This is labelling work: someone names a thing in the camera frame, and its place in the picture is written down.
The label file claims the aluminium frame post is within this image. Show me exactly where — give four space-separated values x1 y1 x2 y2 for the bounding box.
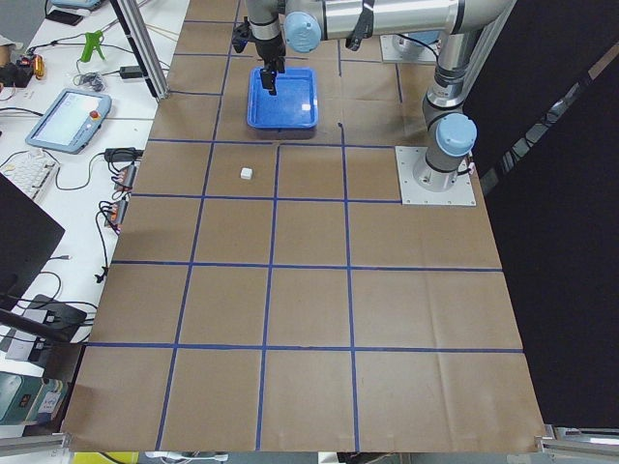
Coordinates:
110 0 169 102

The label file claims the black monitor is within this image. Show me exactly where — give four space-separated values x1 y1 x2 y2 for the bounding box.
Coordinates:
0 176 65 310

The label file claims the white block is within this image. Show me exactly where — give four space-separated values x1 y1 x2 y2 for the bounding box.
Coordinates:
240 167 253 180

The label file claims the blue plastic tray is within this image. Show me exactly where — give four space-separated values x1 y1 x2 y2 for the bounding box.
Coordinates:
247 67 319 130

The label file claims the white keyboard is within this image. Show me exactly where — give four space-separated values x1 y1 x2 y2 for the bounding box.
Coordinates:
1 151 59 203

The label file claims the brown paper table cover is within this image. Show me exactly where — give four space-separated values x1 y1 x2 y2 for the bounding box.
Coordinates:
63 1 544 453

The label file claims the black power adapter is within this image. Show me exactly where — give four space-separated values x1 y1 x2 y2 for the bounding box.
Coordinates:
118 66 144 79

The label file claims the green handled reacher grabber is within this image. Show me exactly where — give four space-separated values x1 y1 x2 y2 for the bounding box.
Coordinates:
79 30 105 63

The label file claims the teach pendant tablet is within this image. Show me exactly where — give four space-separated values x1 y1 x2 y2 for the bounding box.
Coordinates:
25 88 112 154

